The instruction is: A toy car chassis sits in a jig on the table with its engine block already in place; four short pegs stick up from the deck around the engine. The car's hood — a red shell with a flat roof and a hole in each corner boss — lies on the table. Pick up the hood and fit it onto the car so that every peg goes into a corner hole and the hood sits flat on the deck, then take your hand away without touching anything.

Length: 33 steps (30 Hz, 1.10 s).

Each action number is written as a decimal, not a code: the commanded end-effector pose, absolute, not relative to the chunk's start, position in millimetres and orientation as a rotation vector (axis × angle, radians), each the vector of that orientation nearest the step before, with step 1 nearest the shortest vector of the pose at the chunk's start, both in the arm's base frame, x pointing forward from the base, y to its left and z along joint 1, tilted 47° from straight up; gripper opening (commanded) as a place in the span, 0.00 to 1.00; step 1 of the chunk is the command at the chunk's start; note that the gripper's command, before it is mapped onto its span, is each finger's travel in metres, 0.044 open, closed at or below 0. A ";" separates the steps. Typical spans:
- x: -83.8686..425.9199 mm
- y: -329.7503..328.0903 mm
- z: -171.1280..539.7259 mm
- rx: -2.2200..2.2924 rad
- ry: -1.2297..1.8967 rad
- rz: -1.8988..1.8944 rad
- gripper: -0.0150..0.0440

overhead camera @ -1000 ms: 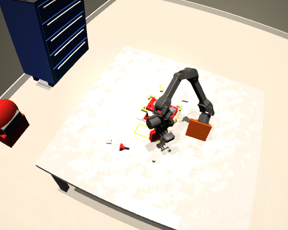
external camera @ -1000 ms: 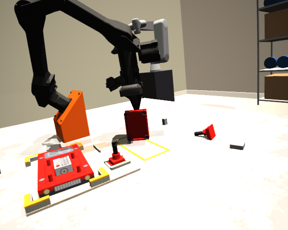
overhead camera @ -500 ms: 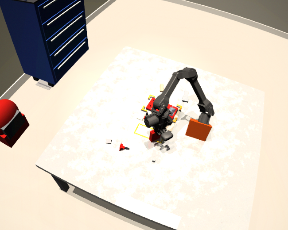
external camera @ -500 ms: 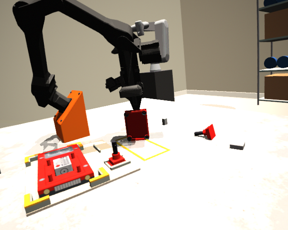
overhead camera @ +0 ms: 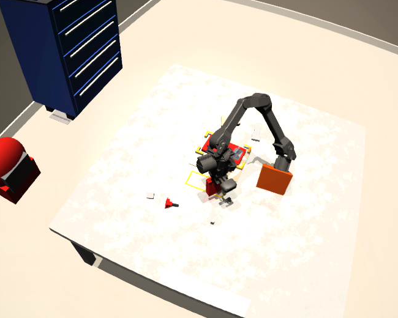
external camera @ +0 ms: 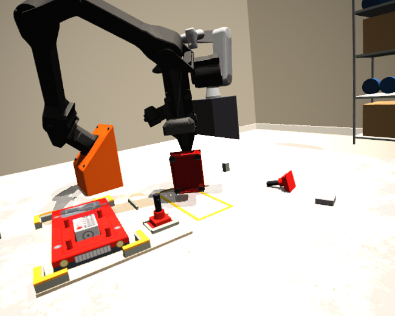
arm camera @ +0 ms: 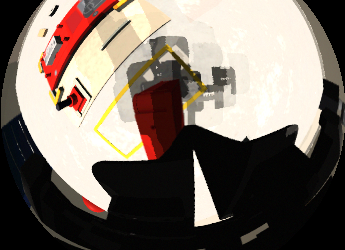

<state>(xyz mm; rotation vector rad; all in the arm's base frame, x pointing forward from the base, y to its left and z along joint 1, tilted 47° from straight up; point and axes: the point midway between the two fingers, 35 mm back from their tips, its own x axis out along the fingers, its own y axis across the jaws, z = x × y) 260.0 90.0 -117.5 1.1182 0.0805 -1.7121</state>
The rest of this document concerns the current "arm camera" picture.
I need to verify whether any yellow rectangular outline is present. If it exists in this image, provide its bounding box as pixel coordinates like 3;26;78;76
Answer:
93;45;208;158

